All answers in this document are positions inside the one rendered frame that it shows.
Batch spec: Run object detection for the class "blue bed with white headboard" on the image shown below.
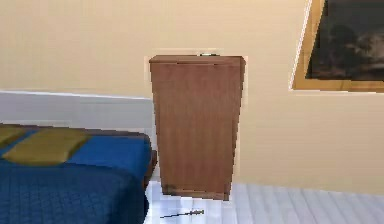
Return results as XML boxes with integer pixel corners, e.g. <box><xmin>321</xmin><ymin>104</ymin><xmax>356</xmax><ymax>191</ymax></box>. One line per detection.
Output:
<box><xmin>0</xmin><ymin>90</ymin><xmax>158</xmax><ymax>224</ymax></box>

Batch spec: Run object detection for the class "dark picture in gold frame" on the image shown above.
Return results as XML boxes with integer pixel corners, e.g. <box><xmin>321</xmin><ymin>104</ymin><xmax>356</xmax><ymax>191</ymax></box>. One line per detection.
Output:
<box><xmin>291</xmin><ymin>0</ymin><xmax>384</xmax><ymax>93</ymax></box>

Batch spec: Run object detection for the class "olive green pillow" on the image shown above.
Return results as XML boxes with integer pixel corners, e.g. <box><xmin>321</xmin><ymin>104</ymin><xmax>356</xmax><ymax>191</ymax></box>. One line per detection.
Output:
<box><xmin>1</xmin><ymin>127</ymin><xmax>91</xmax><ymax>166</ymax></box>
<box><xmin>0</xmin><ymin>125</ymin><xmax>28</xmax><ymax>148</ymax></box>

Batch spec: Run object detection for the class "thin dark stick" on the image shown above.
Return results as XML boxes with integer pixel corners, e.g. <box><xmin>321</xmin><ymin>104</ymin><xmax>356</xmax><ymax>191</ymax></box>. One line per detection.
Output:
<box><xmin>159</xmin><ymin>209</ymin><xmax>205</xmax><ymax>219</ymax></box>

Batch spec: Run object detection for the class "brown wooden cabinet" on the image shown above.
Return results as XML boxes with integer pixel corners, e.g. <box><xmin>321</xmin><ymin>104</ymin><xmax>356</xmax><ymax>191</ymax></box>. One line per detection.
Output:
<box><xmin>148</xmin><ymin>54</ymin><xmax>247</xmax><ymax>201</ymax></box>

